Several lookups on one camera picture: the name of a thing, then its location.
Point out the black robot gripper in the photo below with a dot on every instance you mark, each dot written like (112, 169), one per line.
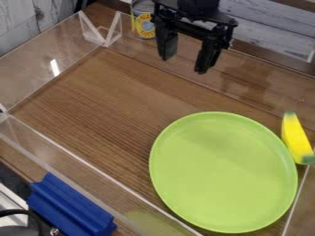
(196, 17)

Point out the yellow toy banana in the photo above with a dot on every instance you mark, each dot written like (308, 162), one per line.
(295, 139)

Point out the clear acrylic barrier wall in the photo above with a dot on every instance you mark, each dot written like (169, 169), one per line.
(82, 108)

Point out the yellow labelled tin can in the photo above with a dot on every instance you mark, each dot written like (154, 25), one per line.
(141, 9)

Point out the clear acrylic corner bracket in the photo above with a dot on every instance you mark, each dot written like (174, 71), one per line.
(100, 35)

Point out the green round plate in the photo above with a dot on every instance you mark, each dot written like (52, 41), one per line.
(223, 172)

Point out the blue plastic clamp block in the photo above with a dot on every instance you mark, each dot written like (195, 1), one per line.
(68, 210)

